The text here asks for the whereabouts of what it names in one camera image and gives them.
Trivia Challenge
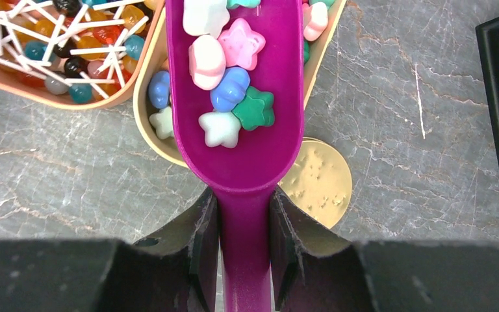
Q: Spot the beige tray of star candies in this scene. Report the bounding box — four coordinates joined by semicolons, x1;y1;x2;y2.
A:
133;1;346;167

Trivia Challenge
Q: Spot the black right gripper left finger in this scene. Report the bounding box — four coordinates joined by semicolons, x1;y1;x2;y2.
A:
0;189;218;311

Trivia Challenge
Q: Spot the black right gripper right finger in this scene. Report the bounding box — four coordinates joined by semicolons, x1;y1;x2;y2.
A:
269;188;499;311

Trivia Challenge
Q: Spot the magenta plastic scoop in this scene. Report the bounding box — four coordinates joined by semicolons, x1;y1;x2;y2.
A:
166;1;304;311

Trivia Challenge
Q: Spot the gold round lid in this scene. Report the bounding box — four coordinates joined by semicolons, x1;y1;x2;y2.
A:
278;137;353;229

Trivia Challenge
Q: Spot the orange tray of lollipops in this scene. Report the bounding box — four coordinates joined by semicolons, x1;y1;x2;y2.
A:
0;1;164;110

